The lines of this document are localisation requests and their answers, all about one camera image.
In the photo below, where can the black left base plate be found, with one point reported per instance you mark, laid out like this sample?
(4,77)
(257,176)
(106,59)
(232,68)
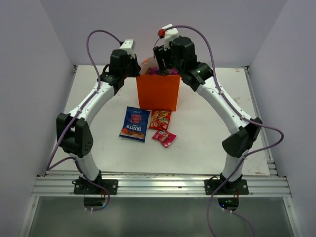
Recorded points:
(103,186)

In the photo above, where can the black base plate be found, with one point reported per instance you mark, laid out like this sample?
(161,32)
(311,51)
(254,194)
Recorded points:
(103,186)
(230,188)

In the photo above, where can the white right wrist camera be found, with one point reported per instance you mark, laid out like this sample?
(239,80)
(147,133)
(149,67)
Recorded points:
(168,35)

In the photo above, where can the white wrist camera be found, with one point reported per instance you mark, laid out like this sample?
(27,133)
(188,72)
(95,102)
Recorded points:
(128,45)
(168,35)

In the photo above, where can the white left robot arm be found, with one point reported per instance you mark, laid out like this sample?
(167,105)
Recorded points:
(73,129)

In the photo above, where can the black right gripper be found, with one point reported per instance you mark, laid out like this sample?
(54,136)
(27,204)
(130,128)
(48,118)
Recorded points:
(161,54)

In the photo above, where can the aluminium mounting rail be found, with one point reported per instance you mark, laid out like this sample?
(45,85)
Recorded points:
(62,184)

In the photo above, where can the blue Burts chips bag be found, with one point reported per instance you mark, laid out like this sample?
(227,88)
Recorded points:
(135,124)

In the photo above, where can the red mixed snack packet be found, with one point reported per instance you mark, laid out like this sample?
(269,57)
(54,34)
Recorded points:
(160,120)

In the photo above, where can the pink candy packet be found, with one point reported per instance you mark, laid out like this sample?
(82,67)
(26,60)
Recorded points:
(164,137)

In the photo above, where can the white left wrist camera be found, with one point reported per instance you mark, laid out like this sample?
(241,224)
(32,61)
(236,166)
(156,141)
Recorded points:
(128,45)

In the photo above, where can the purple candy bag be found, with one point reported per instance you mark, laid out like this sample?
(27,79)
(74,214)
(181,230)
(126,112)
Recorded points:
(163,71)

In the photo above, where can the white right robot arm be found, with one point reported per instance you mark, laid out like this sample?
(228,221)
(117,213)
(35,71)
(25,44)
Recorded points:
(244,130)

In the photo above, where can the orange paper bag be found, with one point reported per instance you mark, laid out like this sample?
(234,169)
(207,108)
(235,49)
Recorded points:
(157,91)

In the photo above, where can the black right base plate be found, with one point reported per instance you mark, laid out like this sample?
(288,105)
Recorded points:
(230,188)

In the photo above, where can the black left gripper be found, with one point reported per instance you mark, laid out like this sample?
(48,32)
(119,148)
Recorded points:
(137,67)

